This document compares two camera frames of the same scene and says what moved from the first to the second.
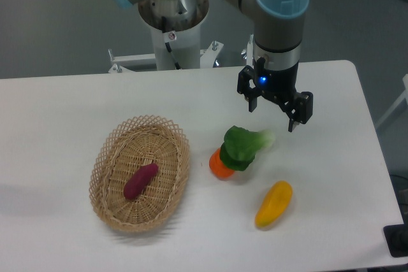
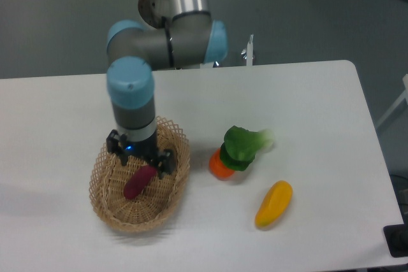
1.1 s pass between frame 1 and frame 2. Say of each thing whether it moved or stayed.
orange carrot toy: stayed
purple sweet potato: stayed
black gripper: moved
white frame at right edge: stayed
